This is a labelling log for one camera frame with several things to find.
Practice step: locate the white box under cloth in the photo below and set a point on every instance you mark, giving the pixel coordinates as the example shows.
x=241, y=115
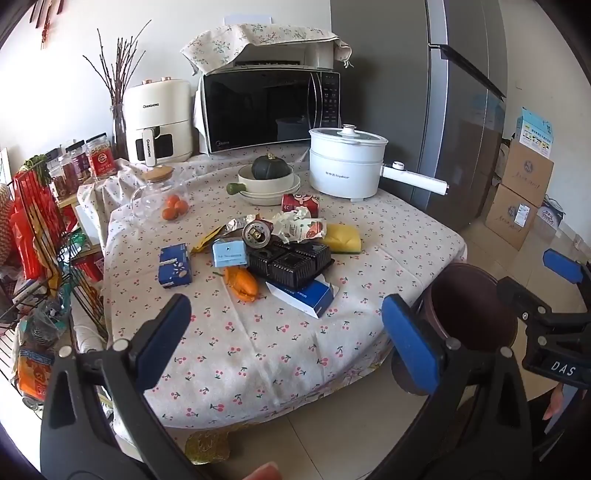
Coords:
x=318, y=57

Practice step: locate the glass jar of dried food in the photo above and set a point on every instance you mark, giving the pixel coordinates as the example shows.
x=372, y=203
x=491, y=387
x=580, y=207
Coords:
x=62, y=177

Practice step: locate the gold foil bag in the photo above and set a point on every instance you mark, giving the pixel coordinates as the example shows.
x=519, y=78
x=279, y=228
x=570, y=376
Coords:
x=207, y=446

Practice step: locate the white electric pot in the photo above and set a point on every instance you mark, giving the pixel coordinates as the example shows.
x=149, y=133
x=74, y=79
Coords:
x=341, y=170

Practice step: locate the small red drink can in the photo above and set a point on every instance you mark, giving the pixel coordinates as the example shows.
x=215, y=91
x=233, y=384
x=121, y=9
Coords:
x=300, y=203

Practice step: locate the light blue small box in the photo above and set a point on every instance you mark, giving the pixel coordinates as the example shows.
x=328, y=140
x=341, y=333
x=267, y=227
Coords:
x=228, y=253

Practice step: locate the orange plastic wrapper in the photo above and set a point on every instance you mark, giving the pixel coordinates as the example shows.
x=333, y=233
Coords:
x=242, y=284

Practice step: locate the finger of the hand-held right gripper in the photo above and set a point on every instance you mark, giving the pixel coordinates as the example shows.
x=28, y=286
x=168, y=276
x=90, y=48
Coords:
x=561, y=266
x=519, y=295

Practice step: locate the blue and white carton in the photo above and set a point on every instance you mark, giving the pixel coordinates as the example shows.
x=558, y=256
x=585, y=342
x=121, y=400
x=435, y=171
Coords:
x=309, y=297

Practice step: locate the red paper packets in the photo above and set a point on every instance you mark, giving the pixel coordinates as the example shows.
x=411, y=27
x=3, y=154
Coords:
x=32, y=221

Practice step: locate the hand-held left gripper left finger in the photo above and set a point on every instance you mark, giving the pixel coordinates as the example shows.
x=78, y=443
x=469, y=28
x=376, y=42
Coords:
x=161, y=341

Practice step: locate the floral cloth cover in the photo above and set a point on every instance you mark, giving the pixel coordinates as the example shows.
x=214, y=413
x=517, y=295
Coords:
x=217, y=44

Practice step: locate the tall red milk can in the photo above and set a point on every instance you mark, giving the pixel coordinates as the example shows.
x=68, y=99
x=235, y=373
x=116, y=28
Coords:
x=257, y=234

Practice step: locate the yellow snack packet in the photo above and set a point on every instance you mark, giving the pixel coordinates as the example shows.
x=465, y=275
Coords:
x=207, y=240

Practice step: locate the white paper towel roll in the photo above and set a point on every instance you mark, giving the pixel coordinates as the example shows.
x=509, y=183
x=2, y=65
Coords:
x=90, y=339

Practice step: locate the dried twigs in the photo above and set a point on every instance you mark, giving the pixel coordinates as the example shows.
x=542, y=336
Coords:
x=122, y=64

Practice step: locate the blue biscuit box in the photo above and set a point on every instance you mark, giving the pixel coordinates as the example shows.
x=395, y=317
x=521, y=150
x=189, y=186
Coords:
x=174, y=263

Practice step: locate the black plastic tray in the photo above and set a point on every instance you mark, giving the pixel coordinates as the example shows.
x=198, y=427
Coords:
x=295, y=261

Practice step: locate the orange food package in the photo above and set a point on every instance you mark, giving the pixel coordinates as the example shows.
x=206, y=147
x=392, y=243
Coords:
x=34, y=376

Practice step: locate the wooden shelf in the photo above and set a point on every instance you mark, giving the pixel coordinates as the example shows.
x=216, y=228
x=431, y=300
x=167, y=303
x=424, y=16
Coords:
x=85, y=221

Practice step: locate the white air fryer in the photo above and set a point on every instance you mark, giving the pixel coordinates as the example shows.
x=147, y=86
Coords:
x=157, y=110

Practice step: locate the black microwave oven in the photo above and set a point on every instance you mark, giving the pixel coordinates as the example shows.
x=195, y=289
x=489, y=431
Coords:
x=258, y=110

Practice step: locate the dark green squash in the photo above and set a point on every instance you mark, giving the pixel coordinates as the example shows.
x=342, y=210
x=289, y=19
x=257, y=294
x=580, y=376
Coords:
x=270, y=167

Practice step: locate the cherry print tablecloth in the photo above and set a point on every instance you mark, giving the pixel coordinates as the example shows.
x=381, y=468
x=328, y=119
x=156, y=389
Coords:
x=277, y=360

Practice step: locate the grey refrigerator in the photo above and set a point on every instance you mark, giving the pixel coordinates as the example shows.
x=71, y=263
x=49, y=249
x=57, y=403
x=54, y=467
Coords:
x=397, y=92

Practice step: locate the glass vase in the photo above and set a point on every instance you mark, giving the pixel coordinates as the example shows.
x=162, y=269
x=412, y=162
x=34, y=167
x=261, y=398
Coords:
x=120, y=134

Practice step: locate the red wall ornament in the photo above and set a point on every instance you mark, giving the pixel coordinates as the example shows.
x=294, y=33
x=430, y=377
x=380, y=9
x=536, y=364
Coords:
x=46, y=21

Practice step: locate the light blue printed box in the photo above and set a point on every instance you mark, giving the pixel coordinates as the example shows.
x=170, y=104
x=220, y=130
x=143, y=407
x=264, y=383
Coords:
x=535, y=134

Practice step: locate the person's right hand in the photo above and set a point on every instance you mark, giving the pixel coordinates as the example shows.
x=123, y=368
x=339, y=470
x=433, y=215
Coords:
x=555, y=404

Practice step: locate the cardboard box with logo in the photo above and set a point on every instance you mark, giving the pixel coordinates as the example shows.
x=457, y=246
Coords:
x=528, y=173

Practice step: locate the yellow green sponge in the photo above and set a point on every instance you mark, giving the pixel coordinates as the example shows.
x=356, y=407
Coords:
x=341, y=236

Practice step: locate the crumpled white wrapper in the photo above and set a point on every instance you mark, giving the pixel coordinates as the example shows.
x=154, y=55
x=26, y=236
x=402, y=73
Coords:
x=298, y=226

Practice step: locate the brown plastic bin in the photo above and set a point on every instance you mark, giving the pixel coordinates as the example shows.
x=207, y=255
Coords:
x=471, y=314

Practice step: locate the glass teapot bamboo lid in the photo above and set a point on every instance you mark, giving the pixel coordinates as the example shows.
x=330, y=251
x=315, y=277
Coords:
x=152, y=194

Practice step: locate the person's left hand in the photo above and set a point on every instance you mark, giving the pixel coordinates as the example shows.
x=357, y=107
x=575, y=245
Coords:
x=267, y=473

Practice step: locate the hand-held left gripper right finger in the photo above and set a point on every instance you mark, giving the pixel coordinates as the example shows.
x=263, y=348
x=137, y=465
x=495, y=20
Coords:
x=411, y=346

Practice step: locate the white plate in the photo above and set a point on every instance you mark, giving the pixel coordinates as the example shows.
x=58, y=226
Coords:
x=293, y=187
x=268, y=202

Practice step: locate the green plant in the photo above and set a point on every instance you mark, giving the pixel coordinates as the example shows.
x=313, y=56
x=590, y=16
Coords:
x=37, y=166

